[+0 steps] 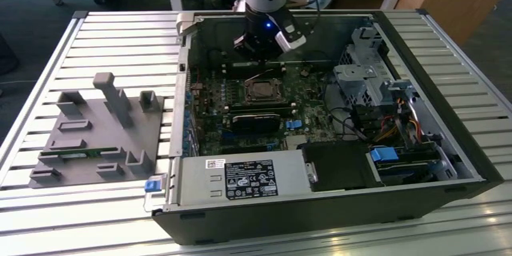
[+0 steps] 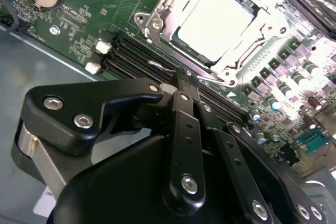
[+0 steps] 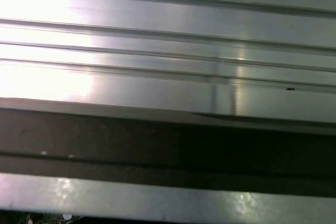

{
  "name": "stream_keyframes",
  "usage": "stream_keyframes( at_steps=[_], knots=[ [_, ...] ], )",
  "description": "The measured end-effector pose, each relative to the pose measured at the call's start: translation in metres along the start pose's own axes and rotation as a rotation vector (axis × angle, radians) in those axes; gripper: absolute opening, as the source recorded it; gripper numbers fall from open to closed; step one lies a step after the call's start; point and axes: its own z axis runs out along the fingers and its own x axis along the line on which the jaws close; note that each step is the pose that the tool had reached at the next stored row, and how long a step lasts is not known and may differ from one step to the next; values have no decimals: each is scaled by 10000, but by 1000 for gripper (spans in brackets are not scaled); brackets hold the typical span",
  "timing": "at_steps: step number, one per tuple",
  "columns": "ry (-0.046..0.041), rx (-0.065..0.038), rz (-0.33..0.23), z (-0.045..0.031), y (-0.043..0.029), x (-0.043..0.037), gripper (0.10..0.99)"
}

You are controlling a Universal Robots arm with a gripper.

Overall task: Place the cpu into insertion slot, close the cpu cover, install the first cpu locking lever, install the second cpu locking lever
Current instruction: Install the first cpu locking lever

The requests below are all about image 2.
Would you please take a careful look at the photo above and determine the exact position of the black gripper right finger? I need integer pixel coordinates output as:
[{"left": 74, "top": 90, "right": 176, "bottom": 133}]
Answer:
[{"left": 188, "top": 72, "right": 330, "bottom": 224}]

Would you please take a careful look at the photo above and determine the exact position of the CPU with silver top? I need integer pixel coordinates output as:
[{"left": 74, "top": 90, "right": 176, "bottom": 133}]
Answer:
[{"left": 173, "top": 0, "right": 257, "bottom": 63}]

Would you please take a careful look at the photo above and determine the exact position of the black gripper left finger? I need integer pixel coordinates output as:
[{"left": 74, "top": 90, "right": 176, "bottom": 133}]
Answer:
[{"left": 19, "top": 68, "right": 207, "bottom": 210}]

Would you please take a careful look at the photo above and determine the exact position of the metal socket cover frame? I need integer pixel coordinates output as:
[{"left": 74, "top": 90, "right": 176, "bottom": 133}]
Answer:
[{"left": 154, "top": 0, "right": 289, "bottom": 78}]

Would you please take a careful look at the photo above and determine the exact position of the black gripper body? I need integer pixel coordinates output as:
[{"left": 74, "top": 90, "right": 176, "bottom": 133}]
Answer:
[{"left": 48, "top": 133, "right": 249, "bottom": 224}]

